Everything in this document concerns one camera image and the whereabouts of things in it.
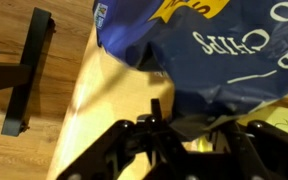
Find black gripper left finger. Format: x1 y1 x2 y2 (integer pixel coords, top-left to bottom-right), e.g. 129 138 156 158
55 98 185 180

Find black metal stand frame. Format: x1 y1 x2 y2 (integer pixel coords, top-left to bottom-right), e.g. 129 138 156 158
0 6 57 138

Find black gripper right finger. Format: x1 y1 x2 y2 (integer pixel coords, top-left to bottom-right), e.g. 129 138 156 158
213 120 288 180

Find blue potato chips bag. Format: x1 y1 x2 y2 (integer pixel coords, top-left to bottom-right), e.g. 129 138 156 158
92 0 288 141

